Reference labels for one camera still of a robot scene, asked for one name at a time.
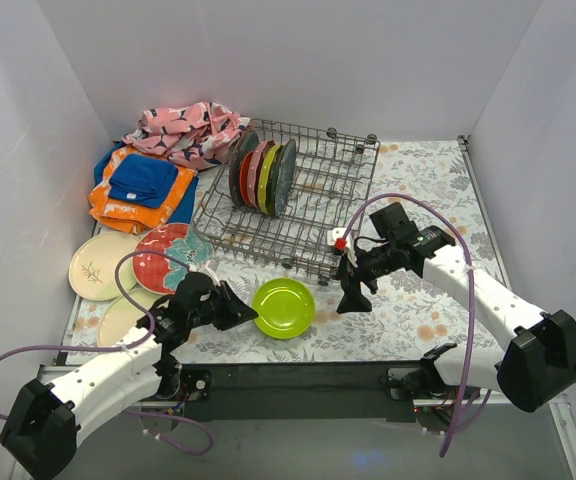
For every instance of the cream leaf plate near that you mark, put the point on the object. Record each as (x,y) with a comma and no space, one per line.
(121,316)

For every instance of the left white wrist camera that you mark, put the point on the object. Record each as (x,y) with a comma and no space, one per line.
(209,268)

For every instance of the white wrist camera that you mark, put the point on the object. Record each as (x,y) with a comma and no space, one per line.
(209,268)
(341,243)

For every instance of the orange blue cloth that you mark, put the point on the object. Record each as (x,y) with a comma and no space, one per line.
(134,192)

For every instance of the orange plate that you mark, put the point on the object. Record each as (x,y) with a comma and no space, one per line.
(245,180)

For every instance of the cream leaf plate far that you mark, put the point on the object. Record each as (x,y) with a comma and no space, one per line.
(92,268)

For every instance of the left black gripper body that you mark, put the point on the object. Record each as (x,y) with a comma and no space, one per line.
(224,308)

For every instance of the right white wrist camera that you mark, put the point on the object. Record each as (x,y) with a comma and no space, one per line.
(341,243)

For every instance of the dark blue plate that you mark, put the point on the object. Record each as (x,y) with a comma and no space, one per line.
(282,177)
(248,141)

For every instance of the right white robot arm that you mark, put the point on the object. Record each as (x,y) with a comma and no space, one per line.
(538,358)

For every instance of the cream leaf plate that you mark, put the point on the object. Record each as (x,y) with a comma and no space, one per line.
(121,316)
(92,268)

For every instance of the pink polka dot plate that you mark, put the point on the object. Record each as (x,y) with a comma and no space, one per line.
(262,148)

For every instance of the olive polka dot plate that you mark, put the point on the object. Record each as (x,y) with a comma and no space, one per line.
(263,187)

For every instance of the red teal flower plate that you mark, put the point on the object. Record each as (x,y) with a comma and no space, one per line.
(164,255)

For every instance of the lime green plate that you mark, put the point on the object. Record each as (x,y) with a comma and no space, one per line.
(285,308)

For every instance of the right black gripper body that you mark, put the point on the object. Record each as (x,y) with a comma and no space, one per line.
(350,273)

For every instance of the floral tablecloth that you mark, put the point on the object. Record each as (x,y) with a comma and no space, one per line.
(410,315)

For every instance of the pink patterned cloth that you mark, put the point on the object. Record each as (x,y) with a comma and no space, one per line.
(197,137)

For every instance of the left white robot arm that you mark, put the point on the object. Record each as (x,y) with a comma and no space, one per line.
(49,421)

